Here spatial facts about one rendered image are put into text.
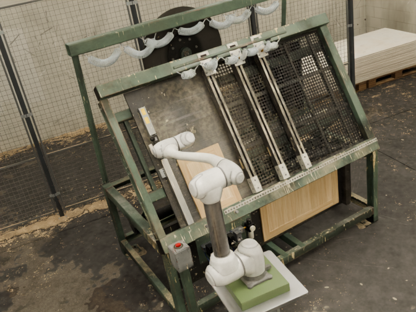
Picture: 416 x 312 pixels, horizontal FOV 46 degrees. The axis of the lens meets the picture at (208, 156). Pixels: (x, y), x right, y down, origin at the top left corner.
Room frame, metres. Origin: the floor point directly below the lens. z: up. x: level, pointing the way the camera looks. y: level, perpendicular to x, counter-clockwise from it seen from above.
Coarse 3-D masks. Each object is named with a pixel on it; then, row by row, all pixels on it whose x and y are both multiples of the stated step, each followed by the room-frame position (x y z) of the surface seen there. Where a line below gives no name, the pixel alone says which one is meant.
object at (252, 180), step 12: (204, 60) 3.76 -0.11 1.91; (216, 60) 3.67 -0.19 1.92; (204, 72) 3.70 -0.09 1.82; (216, 72) 3.73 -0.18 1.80; (216, 84) 3.71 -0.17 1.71; (216, 96) 3.65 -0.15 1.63; (216, 108) 3.66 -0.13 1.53; (228, 120) 3.59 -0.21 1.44; (228, 132) 3.54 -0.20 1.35; (240, 144) 3.47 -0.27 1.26; (240, 156) 3.42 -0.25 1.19; (252, 168) 3.38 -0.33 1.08; (252, 180) 3.32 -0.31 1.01; (252, 192) 3.33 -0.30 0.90
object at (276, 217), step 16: (336, 176) 3.91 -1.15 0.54; (304, 192) 3.74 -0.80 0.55; (320, 192) 3.82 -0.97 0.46; (336, 192) 3.90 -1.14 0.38; (272, 208) 3.57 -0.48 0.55; (288, 208) 3.65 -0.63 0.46; (304, 208) 3.73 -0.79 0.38; (320, 208) 3.81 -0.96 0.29; (272, 224) 3.56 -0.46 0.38; (288, 224) 3.64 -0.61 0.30
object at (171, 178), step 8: (144, 120) 3.41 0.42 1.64; (152, 128) 3.39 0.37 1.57; (152, 144) 3.35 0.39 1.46; (160, 160) 3.27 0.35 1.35; (168, 168) 3.24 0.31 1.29; (168, 176) 3.20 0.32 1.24; (176, 184) 3.18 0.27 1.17; (176, 192) 3.15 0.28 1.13; (176, 200) 3.14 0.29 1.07; (184, 208) 3.09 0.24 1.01; (184, 216) 3.06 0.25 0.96
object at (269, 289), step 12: (276, 276) 2.41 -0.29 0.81; (228, 288) 2.41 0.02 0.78; (240, 288) 2.36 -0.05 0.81; (252, 288) 2.34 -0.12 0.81; (264, 288) 2.32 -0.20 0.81; (276, 288) 2.30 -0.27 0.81; (288, 288) 2.33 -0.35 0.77; (240, 300) 2.25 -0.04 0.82; (252, 300) 2.25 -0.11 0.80; (264, 300) 2.28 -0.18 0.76
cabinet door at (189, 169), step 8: (216, 144) 3.47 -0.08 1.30; (200, 152) 3.40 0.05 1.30; (208, 152) 3.41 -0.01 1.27; (216, 152) 3.43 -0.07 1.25; (176, 160) 3.32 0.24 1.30; (184, 160) 3.33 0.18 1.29; (184, 168) 3.29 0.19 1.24; (192, 168) 3.31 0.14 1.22; (200, 168) 3.33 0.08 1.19; (208, 168) 3.34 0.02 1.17; (184, 176) 3.25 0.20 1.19; (192, 176) 3.27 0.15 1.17; (232, 184) 3.31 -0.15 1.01; (224, 192) 3.26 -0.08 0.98; (232, 192) 3.28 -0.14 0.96; (224, 200) 3.22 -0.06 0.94; (232, 200) 3.24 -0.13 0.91; (240, 200) 3.26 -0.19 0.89; (200, 208) 3.14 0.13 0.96
